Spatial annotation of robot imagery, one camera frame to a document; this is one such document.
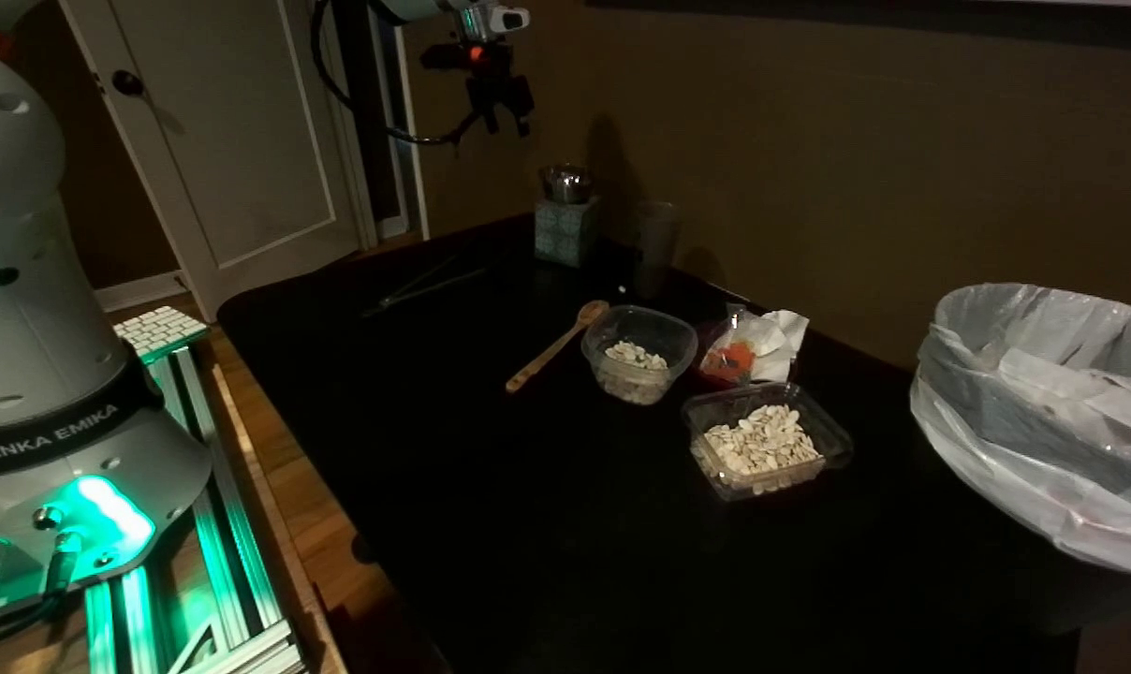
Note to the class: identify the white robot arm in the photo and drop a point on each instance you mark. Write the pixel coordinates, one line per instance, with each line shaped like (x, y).
(54, 311)

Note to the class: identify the white keyboard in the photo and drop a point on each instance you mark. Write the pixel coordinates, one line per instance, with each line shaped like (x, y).
(160, 332)

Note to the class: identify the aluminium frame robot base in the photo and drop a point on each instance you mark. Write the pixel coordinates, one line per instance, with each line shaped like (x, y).
(160, 567)

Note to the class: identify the white and orange wrapper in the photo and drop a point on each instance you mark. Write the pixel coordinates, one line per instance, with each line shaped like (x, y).
(753, 345)

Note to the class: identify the wooden spoon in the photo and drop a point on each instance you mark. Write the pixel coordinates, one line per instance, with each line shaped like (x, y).
(590, 316)

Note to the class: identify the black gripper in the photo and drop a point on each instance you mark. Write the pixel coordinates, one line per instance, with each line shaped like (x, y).
(488, 80)

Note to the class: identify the round clear plastic container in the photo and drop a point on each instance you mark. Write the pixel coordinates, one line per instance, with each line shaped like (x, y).
(639, 354)

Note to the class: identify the dark drinking glass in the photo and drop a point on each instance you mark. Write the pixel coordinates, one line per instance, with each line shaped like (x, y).
(657, 235)

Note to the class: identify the metal tongs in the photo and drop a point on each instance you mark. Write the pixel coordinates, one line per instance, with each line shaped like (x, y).
(425, 289)

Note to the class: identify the small grey box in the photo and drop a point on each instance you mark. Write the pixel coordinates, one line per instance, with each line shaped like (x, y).
(565, 229)

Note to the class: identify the bin with white liner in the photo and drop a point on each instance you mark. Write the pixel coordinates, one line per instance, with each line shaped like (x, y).
(1024, 396)

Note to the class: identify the white door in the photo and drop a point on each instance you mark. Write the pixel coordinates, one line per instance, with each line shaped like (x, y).
(240, 153)

